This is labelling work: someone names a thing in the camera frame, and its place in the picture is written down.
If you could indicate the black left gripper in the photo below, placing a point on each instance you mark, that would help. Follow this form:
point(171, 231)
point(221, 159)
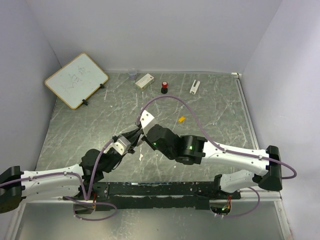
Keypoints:
point(131, 149)

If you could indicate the yellow key tag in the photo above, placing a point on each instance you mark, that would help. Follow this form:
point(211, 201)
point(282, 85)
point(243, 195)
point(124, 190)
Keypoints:
point(181, 119)

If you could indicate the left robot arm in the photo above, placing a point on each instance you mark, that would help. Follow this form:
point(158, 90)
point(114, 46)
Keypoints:
point(18, 187)

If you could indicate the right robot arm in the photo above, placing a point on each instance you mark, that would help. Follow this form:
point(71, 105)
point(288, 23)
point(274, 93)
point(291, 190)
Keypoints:
point(256, 167)

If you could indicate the red and black stamp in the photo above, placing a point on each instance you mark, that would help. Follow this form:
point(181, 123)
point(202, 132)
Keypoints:
point(164, 87)

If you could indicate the white cardboard box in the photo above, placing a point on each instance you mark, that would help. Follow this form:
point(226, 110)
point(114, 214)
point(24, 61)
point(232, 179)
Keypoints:
point(145, 81)

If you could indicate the small clear plastic cup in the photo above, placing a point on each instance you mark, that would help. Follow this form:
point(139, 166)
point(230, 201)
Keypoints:
point(133, 73)

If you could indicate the white stapler remover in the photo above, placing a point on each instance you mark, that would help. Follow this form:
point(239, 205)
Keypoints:
point(194, 88)

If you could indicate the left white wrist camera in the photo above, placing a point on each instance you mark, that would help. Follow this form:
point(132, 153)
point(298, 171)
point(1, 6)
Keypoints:
point(121, 145)

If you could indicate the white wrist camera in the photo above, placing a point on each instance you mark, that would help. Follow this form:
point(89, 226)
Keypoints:
point(121, 145)
point(146, 120)

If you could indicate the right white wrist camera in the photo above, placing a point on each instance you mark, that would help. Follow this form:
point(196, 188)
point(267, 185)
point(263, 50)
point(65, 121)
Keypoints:
point(146, 120)

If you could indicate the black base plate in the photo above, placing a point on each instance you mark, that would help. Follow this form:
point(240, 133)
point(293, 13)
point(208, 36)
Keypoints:
point(201, 205)

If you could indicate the white board with wooden frame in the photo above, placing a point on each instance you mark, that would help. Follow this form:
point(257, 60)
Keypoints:
point(75, 82)

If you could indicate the aluminium rail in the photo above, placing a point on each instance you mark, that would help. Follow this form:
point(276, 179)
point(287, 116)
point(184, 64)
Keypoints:
point(131, 193)

